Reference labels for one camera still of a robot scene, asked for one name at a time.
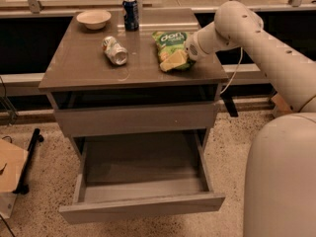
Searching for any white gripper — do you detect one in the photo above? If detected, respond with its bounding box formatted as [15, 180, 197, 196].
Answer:
[160, 33, 207, 72]

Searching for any green rice chip bag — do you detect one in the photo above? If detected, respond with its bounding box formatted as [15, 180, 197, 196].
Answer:
[152, 32, 194, 71]

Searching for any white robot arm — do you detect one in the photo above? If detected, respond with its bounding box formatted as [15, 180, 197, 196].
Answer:
[185, 1, 316, 237]

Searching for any grey drawer cabinet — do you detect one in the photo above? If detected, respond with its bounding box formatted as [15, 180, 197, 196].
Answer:
[38, 7, 229, 160]

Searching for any closed grey top drawer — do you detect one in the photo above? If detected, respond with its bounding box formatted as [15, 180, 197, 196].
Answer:
[54, 103, 218, 137]

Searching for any open grey middle drawer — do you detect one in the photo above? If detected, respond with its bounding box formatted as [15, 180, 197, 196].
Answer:
[59, 130, 225, 224]

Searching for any crushed silver soda can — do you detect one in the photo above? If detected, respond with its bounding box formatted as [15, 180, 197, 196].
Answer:
[102, 37, 128, 66]

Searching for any blue upright soda can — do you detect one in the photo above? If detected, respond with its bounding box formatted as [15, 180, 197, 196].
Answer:
[122, 0, 139, 31]

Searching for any black table leg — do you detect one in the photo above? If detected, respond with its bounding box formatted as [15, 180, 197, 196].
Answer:
[221, 94, 238, 118]

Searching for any white ceramic bowl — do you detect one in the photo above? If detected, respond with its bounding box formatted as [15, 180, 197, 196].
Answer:
[76, 10, 112, 30]

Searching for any brown cardboard box right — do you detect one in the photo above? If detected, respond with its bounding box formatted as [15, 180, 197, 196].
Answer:
[272, 93, 292, 118]

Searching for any cardboard box left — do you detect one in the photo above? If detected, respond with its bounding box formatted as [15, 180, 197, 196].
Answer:
[0, 139, 28, 219]

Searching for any black metal stand leg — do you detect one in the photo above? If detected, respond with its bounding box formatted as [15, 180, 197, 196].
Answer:
[14, 128, 44, 195]

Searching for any white hanging cable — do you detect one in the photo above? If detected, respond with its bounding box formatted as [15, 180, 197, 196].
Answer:
[219, 46, 244, 96]

